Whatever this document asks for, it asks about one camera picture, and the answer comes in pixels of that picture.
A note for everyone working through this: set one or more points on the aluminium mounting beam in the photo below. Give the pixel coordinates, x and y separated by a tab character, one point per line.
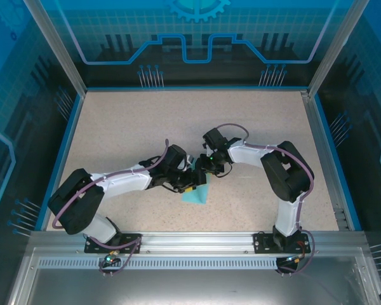
193	241

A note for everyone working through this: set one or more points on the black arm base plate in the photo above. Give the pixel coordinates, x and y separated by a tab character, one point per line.
262	243
130	243

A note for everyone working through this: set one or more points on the aluminium frame post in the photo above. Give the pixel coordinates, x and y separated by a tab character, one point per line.
331	51
63	51

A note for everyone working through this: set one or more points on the teal paper sheet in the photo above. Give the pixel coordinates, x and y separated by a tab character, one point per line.
197	197

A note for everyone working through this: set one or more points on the blue edge strip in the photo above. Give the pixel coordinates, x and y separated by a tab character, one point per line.
63	159
326	127

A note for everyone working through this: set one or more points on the grey metal tray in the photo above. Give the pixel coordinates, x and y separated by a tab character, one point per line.
190	286

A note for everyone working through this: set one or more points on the slotted metal strip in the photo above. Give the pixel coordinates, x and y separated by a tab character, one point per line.
193	263

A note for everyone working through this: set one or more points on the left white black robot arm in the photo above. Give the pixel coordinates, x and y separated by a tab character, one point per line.
124	184

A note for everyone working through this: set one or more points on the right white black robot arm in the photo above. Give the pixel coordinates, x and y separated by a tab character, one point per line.
247	155

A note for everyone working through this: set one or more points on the aluminium side rail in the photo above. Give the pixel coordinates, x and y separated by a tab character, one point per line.
316	127

